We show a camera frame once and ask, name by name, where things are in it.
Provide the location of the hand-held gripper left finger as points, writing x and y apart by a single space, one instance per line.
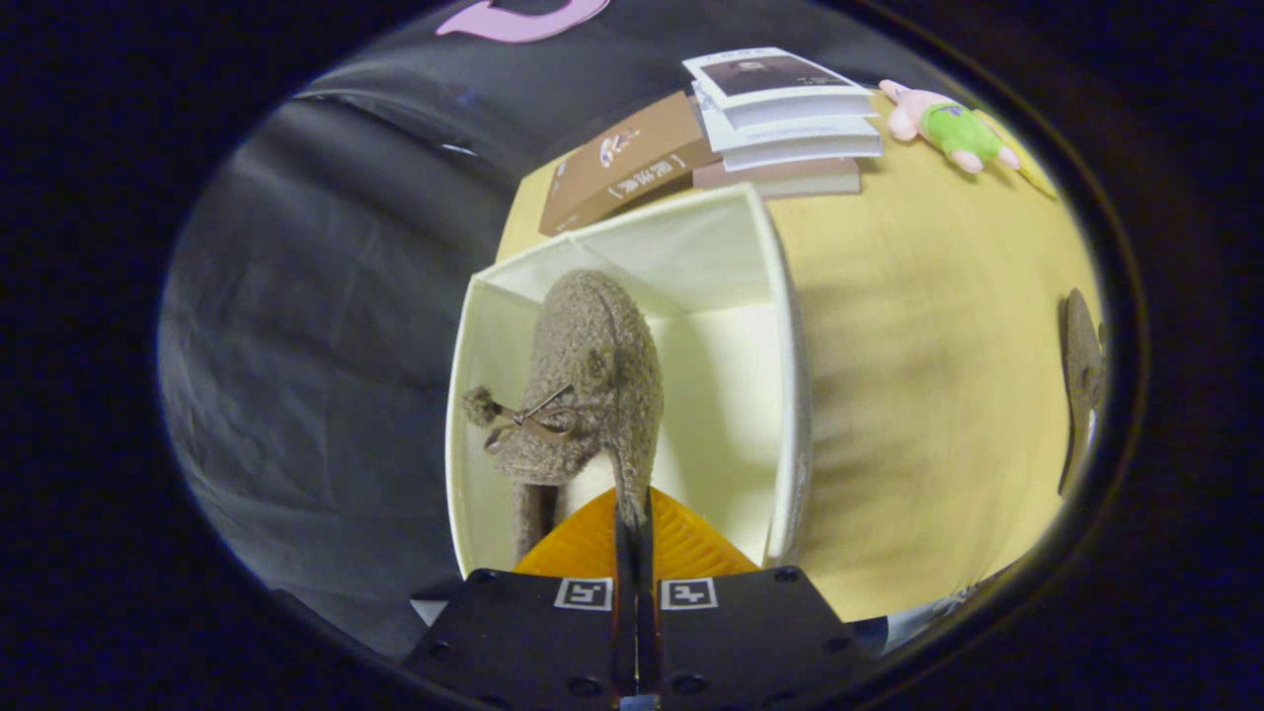
533 642

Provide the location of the white portrait cover book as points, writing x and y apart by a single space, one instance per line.
765 74

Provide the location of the brown fuzzy slipper shoe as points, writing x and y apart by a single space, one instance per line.
1081 365
592 336

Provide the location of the pinkish brown book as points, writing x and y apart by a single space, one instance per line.
780 180

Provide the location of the black backdrop cloth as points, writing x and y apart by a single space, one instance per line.
326 346

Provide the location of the yellow plush cushion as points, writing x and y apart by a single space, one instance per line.
1035 178

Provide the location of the grey fabric storage box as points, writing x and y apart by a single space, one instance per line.
711 257

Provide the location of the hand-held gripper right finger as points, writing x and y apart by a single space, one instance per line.
741 642

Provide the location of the pink and green plush toy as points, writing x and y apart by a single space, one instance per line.
953 133

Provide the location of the plain white book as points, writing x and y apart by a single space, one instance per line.
810 156
800 133

